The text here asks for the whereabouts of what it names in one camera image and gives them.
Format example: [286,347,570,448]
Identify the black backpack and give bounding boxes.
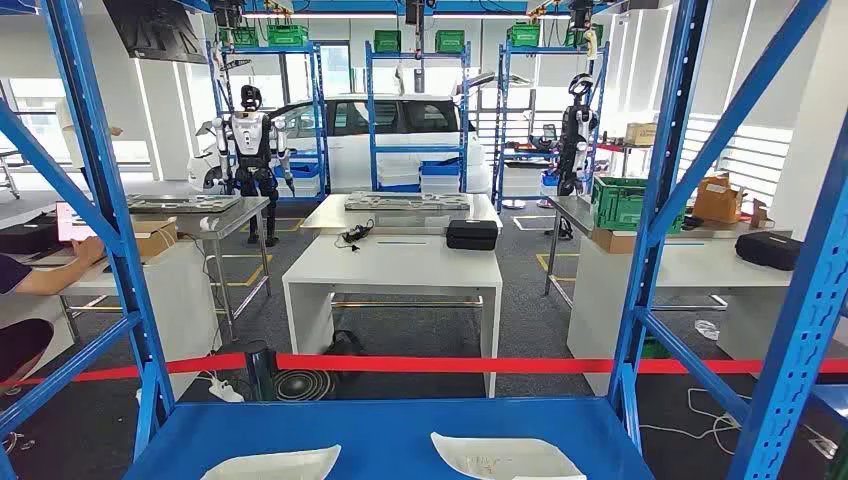
[323,329,368,360]

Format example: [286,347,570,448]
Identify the black carrying case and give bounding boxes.
[445,219,500,252]

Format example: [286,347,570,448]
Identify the standing person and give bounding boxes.
[54,95,125,193]

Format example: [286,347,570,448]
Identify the white stacked bins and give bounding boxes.
[376,155,421,194]

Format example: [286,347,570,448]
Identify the grey stamped metal panel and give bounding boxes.
[125,192,244,215]
[343,190,472,213]

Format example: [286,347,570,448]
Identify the white car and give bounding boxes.
[187,92,493,197]

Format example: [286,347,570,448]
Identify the closed cardboard box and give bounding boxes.
[623,122,659,148]

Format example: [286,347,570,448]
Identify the black hanging monitor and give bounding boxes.
[102,0,211,66]

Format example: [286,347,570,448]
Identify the red barrier tape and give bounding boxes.
[0,352,848,390]

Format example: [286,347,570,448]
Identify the black soft bag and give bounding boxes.
[734,230,805,272]

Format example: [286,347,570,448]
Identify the white floor cable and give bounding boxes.
[638,387,745,458]

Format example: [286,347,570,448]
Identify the open cardboard box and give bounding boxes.
[691,172,745,225]

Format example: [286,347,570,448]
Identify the black round stanchion base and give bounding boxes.
[272,368,337,403]

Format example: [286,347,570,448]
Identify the white table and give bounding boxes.
[0,254,221,400]
[566,231,848,399]
[282,233,504,399]

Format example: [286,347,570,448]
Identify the white and black humanoid robot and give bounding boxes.
[195,84,297,248]

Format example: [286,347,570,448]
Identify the open laptop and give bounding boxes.
[54,201,102,244]

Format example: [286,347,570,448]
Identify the black cabled controller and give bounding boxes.
[333,219,376,254]

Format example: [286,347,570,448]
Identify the seated person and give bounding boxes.
[0,235,108,389]

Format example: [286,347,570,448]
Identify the black stanchion post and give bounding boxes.
[245,340,279,403]

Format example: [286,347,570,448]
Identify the flat cardboard box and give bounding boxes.
[590,227,639,256]

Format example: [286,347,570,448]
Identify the small cardboard box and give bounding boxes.
[747,197,777,231]

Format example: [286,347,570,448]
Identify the white curved car part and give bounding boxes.
[430,431,588,480]
[200,444,342,480]

